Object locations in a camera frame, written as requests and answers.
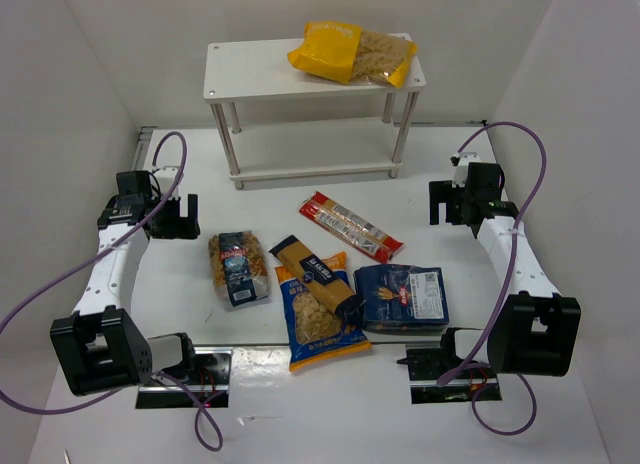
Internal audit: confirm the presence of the blue tricolour fusilli bag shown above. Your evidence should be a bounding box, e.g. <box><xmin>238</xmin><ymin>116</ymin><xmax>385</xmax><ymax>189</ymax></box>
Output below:
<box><xmin>208</xmin><ymin>230</ymin><xmax>270</xmax><ymax>309</ymax></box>

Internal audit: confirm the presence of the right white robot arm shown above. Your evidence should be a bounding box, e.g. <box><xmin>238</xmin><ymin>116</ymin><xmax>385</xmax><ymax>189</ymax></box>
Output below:
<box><xmin>429</xmin><ymin>153</ymin><xmax>581</xmax><ymax>377</ymax></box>

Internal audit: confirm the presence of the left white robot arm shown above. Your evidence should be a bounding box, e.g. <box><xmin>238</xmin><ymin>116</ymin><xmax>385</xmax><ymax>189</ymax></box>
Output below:
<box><xmin>50</xmin><ymin>166</ymin><xmax>200</xmax><ymax>396</ymax></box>

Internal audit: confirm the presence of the dark blue pasta box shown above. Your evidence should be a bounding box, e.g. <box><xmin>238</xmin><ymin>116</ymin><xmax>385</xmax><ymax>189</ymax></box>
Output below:
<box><xmin>354</xmin><ymin>264</ymin><xmax>449</xmax><ymax>334</ymax></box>

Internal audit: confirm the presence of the white two-tier shelf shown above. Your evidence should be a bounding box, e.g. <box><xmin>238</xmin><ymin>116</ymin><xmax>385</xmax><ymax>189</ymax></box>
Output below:
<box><xmin>203</xmin><ymin>39</ymin><xmax>426</xmax><ymax>190</ymax></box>

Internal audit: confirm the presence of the orange shell pasta bag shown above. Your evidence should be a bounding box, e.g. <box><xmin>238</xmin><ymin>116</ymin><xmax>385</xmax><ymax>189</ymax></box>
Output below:
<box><xmin>275</xmin><ymin>265</ymin><xmax>372</xmax><ymax>372</ymax></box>

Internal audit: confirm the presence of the yellow fusilli pasta bag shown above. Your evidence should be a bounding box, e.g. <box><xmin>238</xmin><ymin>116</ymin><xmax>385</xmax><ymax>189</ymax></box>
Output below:
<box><xmin>287</xmin><ymin>21</ymin><xmax>418</xmax><ymax>88</ymax></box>

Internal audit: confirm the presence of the red spaghetti packet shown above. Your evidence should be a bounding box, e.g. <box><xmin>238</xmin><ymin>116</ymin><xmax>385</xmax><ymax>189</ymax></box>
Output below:
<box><xmin>298</xmin><ymin>192</ymin><xmax>404</xmax><ymax>264</ymax></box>

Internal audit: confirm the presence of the brown spaghetti packet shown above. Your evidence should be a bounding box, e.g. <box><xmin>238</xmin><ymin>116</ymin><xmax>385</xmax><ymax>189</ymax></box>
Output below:
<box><xmin>269</xmin><ymin>235</ymin><xmax>363</xmax><ymax>326</ymax></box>

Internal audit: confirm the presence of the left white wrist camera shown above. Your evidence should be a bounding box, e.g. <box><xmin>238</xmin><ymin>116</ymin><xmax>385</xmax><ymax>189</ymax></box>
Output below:
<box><xmin>151</xmin><ymin>166</ymin><xmax>179</xmax><ymax>193</ymax></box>

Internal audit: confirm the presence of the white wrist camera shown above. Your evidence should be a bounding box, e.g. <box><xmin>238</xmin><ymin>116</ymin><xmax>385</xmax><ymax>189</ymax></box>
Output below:
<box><xmin>451</xmin><ymin>152</ymin><xmax>482</xmax><ymax>188</ymax></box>
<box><xmin>151</xmin><ymin>166</ymin><xmax>179</xmax><ymax>193</ymax></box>

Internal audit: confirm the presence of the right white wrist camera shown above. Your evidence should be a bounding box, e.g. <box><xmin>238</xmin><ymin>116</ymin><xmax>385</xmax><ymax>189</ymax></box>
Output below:
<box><xmin>451</xmin><ymin>152</ymin><xmax>482</xmax><ymax>188</ymax></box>

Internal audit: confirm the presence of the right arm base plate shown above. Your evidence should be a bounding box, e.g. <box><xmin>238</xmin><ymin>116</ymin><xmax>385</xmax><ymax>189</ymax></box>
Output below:
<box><xmin>397</xmin><ymin>341</ymin><xmax>503</xmax><ymax>405</ymax></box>

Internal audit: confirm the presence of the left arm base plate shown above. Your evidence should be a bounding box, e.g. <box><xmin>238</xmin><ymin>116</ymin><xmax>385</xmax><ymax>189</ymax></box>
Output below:
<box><xmin>135</xmin><ymin>346</ymin><xmax>233</xmax><ymax>410</ymax></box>

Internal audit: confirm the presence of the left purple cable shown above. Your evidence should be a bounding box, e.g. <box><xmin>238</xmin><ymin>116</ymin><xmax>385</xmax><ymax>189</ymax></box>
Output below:
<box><xmin>0</xmin><ymin>131</ymin><xmax>225</xmax><ymax>452</ymax></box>

